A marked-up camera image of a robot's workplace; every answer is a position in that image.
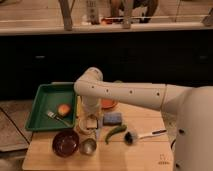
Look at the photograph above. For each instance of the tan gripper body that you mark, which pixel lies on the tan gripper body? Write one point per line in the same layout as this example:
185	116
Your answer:
90	122

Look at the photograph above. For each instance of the light blue eraser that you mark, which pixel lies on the light blue eraser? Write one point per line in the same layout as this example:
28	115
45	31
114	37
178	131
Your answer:
98	133

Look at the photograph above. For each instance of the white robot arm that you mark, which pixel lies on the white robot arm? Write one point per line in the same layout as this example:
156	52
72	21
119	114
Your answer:
193	107

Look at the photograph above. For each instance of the white paper cup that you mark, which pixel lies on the white paper cup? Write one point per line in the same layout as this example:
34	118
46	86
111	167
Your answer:
82	130

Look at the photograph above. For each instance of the small metal cup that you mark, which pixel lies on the small metal cup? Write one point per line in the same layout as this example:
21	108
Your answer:
88	146

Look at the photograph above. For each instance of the blue sponge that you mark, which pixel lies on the blue sponge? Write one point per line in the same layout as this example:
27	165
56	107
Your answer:
112	119

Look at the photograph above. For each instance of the orange bowl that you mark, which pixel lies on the orange bowl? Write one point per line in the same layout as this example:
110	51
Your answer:
108	104

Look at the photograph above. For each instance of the orange fruit toy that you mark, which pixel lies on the orange fruit toy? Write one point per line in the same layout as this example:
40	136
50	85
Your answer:
63	110

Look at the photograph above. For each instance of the dark red bowl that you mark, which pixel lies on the dark red bowl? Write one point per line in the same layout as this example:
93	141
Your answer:
65	143

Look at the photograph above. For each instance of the wooden board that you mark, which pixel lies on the wooden board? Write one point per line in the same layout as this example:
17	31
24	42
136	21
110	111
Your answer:
151	154

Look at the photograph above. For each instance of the green plastic tray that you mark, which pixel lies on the green plastic tray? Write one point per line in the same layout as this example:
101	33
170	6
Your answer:
48	98

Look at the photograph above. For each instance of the silver fork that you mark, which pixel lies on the silver fork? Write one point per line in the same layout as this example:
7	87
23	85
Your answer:
55	116

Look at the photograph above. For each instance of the black white dish brush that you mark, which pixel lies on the black white dish brush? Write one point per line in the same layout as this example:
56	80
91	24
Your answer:
131	136

